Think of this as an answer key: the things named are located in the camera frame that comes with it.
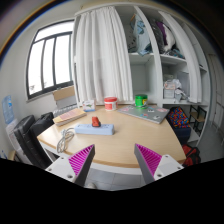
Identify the red white plastic tub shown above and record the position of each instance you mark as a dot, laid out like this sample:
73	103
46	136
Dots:
110	103

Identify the clothes pile on shelf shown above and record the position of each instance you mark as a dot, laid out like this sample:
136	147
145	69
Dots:
138	40

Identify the wooden table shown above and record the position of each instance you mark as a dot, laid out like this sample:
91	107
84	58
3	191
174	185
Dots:
115	153

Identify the light blue power strip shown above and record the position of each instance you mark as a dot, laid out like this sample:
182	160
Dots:
104	129

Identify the white shelving unit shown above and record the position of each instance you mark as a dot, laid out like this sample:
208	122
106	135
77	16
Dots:
147	71

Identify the small white card box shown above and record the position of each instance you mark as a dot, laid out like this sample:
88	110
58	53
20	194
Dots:
89	105

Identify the red charger plug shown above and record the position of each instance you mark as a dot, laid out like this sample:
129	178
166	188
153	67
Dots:
96	122

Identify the white boxes on shelf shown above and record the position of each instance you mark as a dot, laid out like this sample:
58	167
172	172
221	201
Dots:
176	87

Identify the grey laptop with stickers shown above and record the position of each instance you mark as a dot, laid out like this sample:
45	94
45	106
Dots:
151	113

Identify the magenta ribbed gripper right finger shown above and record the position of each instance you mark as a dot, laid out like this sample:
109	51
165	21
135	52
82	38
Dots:
153	165

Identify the white curtain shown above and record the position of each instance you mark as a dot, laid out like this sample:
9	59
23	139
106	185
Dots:
102	61

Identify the black framed window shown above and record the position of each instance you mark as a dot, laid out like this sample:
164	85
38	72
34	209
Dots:
48	64

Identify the colourful patterned backpack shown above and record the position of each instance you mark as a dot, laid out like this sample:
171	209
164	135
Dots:
179	122

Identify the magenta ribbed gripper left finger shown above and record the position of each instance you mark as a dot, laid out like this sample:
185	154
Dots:
75	167

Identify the water dispenser bottle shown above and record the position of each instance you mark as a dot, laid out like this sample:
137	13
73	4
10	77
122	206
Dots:
7	108

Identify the cardboard backed chair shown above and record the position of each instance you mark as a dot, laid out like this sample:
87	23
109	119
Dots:
65	100

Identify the green lidded jar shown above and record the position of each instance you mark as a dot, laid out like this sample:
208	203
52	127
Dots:
141	100

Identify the red black bag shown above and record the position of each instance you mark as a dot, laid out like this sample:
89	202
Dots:
192	155

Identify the yellow pink book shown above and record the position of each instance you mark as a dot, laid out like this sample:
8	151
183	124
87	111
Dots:
69	116

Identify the black suitcase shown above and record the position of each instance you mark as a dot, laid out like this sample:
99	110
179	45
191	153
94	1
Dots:
26	132

